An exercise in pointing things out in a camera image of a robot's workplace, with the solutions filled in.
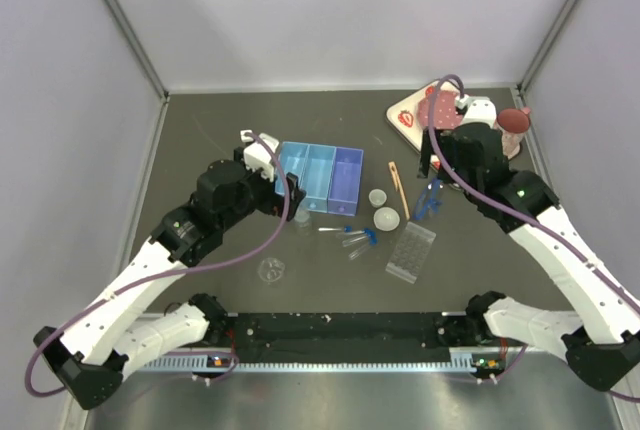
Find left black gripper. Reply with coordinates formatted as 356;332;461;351
219;148;305;232

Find blue capped test tube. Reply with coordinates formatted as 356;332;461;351
348;235;378;261
342;229;375;247
317;226;351;233

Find clear acrylic test tube rack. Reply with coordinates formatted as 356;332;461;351
385;222;436;284

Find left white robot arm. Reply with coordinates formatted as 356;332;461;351
34;158;306;410

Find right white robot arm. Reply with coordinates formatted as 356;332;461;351
420;123;639;392

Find wooden tongs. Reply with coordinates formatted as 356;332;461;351
388;161;411;221

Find pink dotted plate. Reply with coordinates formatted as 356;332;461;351
416;87;464;130

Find strawberry pattern tray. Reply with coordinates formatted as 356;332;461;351
385;78;522;185

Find small white crucible cup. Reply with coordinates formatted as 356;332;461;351
368;189;387;209

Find light blue left drawer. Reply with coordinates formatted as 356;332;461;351
279;141;311;191

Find light blue drawer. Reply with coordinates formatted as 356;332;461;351
302;144;336;213
279;141;311;191

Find white evaporating dish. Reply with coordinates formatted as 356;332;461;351
373;207;400;232

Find pink strawberry mug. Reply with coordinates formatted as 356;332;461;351
494;107;531;160

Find purple right drawer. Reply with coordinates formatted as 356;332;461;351
328;147;364;216

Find clear glass dish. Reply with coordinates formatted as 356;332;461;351
257;257;286;285

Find light blue middle drawer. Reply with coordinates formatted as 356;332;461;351
302;144;336;213

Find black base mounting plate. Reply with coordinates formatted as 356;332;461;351
227;312;481;364

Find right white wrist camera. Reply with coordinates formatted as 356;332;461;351
455;95;497;127

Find white slotted cable duct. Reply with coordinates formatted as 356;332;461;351
107;347;506;374

